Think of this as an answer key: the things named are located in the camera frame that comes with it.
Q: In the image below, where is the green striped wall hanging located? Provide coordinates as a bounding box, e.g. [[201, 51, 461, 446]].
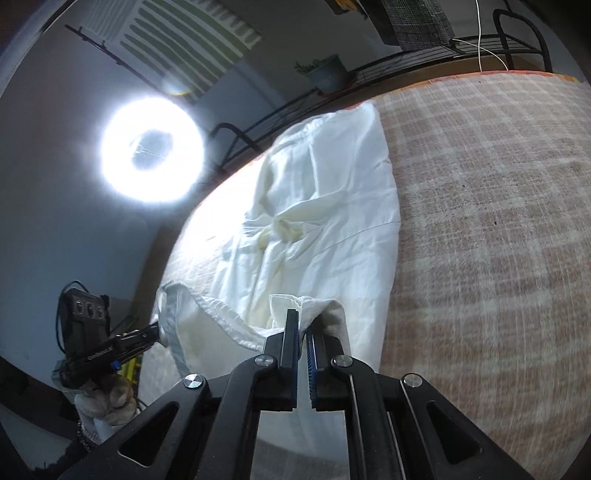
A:
[[117, 0, 262, 100]]

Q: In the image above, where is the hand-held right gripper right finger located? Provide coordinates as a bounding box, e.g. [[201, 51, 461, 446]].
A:
[[307, 323, 537, 480]]

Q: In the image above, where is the beige checkered blanket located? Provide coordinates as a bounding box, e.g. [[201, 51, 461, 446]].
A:
[[139, 71, 591, 480]]

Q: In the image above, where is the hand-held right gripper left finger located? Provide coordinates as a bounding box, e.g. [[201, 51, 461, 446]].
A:
[[55, 309, 298, 480]]

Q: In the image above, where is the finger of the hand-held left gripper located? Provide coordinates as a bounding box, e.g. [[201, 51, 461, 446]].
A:
[[115, 324, 162, 350], [117, 335, 163, 366]]

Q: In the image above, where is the grey plaid coat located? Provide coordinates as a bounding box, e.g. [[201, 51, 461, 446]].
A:
[[381, 0, 455, 52]]

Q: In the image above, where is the person's left hand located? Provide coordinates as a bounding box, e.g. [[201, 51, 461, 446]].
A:
[[74, 371, 140, 446]]

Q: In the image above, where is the grey potted plant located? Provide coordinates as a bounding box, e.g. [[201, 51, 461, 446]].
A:
[[294, 54, 350, 96]]

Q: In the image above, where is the black metal clothes rack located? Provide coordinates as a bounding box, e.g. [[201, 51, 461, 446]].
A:
[[65, 8, 553, 177]]

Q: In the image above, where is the white long-sleeved shirt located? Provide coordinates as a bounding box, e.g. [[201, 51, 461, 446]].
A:
[[137, 100, 402, 480]]

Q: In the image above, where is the orange hanging garment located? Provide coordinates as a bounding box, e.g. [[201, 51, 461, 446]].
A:
[[325, 0, 368, 19]]

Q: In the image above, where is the ring light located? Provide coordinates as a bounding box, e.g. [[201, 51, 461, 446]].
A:
[[100, 96, 205, 205]]

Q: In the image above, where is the white lamp cable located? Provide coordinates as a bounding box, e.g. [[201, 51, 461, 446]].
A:
[[450, 0, 509, 73]]

